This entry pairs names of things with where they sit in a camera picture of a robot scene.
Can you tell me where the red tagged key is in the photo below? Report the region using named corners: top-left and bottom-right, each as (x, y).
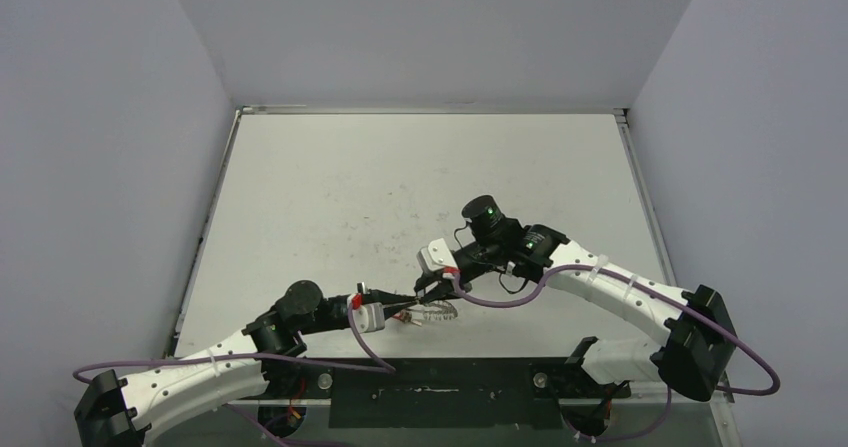
top-left (392, 311), bottom-right (423, 327)

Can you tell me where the metal key organizer disc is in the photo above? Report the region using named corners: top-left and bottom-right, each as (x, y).
top-left (403, 301), bottom-right (459, 324)

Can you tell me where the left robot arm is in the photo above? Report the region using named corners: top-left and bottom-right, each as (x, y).
top-left (74, 280), bottom-right (418, 446)

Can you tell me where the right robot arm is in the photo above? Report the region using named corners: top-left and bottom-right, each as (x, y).
top-left (414, 195), bottom-right (738, 402)

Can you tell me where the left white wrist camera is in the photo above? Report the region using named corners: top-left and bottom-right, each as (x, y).
top-left (347, 282), bottom-right (386, 334)

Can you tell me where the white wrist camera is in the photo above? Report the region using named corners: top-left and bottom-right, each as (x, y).
top-left (416, 238), bottom-right (458, 274)
top-left (347, 282), bottom-right (386, 334)

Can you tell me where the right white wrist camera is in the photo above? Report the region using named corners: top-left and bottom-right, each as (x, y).
top-left (416, 238), bottom-right (458, 274)

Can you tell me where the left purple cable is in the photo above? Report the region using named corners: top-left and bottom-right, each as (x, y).
top-left (72, 298), bottom-right (399, 447)

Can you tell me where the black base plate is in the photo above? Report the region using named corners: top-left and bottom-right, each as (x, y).
top-left (233, 357), bottom-right (631, 431)

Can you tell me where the aluminium frame rail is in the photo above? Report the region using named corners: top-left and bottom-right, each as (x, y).
top-left (137, 356), bottom-right (735, 407)

